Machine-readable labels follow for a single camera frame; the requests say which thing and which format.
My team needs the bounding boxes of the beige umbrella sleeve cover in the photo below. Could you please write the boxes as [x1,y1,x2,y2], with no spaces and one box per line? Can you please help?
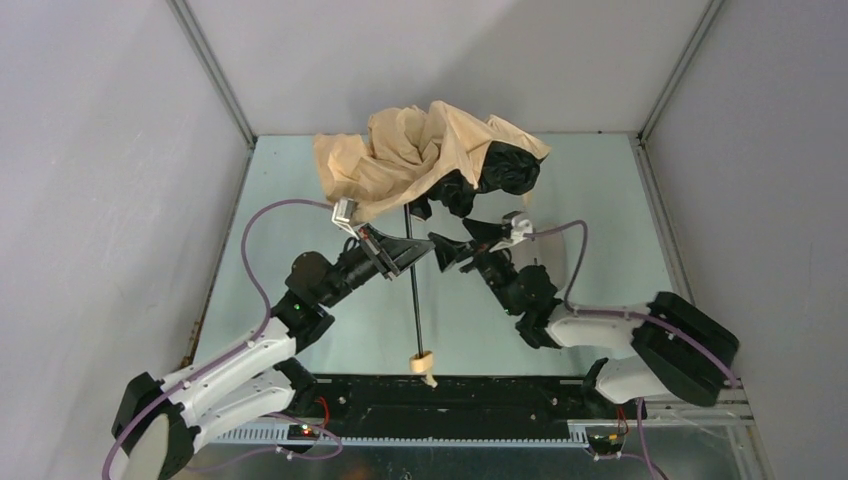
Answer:
[511,232,569,291]

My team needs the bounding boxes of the beige umbrella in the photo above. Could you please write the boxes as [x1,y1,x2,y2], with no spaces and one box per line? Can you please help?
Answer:
[312,99,552,390]

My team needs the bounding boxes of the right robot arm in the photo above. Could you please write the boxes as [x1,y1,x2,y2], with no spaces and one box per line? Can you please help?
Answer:
[428,211,740,407]

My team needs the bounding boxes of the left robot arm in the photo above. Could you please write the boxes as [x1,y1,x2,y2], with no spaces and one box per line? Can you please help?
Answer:
[102,224,434,479]

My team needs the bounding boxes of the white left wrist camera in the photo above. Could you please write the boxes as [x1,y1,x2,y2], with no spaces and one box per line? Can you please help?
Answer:
[331,197,358,237]

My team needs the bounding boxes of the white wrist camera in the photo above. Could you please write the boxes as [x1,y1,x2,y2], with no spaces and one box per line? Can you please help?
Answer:
[489,211,534,252]
[331,197,358,237]

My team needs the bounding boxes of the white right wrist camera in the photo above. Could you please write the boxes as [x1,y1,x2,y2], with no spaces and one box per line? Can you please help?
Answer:
[489,211,534,252]

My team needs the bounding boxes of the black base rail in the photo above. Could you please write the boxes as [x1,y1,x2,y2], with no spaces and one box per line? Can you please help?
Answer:
[283,374,618,439]

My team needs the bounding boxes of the aluminium frame rail right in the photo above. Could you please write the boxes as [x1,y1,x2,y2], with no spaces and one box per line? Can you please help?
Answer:
[629,0,727,304]

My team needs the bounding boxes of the aluminium frame rail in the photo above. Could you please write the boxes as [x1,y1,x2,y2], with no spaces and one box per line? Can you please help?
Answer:
[165,0,258,150]
[629,0,727,304]

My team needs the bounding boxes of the grey slotted cable duct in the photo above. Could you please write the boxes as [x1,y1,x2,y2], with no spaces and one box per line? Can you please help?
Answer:
[212,422,589,448]

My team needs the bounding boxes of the aluminium frame rail left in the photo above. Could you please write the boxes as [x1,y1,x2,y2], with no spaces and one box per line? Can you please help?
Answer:
[165,0,258,150]

